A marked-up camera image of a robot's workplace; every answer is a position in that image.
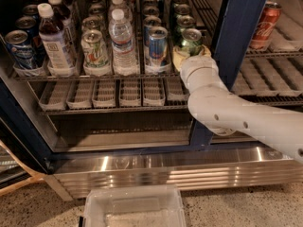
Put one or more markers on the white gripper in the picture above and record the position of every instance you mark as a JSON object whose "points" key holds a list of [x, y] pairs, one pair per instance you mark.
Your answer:
{"points": [[193, 66]]}

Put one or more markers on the green soda can front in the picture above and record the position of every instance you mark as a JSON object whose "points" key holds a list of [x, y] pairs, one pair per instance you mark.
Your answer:
{"points": [[191, 41]]}

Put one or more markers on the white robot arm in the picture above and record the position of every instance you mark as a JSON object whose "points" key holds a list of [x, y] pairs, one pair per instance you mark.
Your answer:
{"points": [[212, 104]]}

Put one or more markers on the blue energy drink can front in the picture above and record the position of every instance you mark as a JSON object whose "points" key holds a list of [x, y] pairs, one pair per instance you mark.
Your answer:
{"points": [[157, 45]]}

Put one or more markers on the blue energy drink can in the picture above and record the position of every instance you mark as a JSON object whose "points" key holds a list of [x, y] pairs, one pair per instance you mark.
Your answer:
{"points": [[157, 45], [148, 23]]}

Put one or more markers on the red cola can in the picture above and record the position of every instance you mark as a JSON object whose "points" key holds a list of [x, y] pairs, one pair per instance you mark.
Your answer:
{"points": [[266, 24]]}

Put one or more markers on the white green can front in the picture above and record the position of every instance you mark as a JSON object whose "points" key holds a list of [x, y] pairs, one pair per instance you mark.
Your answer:
{"points": [[94, 49]]}

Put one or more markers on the white green can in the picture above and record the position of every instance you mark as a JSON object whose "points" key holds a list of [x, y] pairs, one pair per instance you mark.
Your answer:
{"points": [[94, 49], [91, 23]]}

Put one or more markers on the steel fridge base grille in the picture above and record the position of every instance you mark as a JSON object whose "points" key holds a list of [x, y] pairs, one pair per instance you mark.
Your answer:
{"points": [[188, 170]]}

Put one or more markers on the blue pepsi can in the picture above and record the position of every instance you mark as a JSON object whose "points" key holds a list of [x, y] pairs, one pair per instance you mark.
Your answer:
{"points": [[21, 49], [30, 26]]}

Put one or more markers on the blue pepsi can front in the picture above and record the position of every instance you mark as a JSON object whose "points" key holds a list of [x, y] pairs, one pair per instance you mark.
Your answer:
{"points": [[21, 49]]}

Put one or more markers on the clear water bottle front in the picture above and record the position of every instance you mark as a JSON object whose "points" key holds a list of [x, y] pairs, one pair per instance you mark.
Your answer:
{"points": [[123, 44]]}

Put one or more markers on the clear water bottle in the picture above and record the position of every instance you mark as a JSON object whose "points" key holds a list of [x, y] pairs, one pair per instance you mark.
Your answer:
{"points": [[123, 44], [120, 4]]}

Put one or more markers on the iced tea bottle front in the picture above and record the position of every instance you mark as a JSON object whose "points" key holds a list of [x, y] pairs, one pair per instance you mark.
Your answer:
{"points": [[52, 34]]}

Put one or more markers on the iced tea bottle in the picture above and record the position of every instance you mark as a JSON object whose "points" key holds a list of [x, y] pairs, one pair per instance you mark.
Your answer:
{"points": [[64, 14], [52, 34]]}

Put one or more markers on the clear plastic bin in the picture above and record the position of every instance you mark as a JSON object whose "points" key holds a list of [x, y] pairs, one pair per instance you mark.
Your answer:
{"points": [[139, 206]]}

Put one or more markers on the lower wire shelf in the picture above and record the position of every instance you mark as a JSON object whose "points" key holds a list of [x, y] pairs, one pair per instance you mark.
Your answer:
{"points": [[113, 95]]}

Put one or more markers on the wire shelf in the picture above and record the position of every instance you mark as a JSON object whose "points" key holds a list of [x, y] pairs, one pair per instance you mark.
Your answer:
{"points": [[276, 47], [113, 95]]}

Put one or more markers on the blue fridge door frame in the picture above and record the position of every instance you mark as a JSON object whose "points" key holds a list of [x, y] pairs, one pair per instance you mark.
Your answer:
{"points": [[234, 30]]}

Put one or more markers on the top wire shelf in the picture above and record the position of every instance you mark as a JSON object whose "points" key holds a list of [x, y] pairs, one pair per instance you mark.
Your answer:
{"points": [[276, 47]]}

